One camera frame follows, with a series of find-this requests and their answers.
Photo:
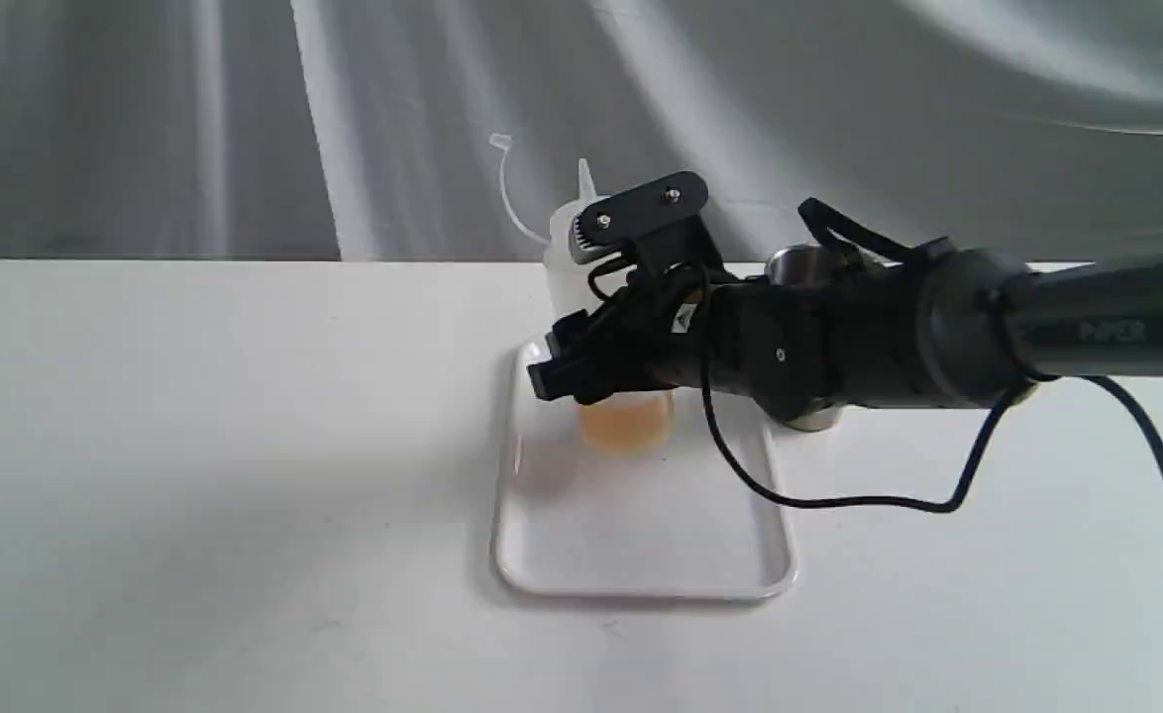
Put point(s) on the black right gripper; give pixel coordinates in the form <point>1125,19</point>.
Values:
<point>635,341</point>

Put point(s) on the translucent squeeze bottle amber liquid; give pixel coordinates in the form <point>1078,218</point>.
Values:
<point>625,423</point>

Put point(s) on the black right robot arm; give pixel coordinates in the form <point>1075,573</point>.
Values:
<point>940,329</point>

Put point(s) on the stainless steel cup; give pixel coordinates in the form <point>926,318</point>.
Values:
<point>803,266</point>

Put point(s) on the white rectangular plastic tray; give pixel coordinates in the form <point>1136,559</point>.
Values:
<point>668,524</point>

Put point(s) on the grey draped backdrop cloth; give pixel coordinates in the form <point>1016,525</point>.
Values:
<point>459,130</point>

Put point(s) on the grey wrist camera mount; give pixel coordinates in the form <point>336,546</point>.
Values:
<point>618,223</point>

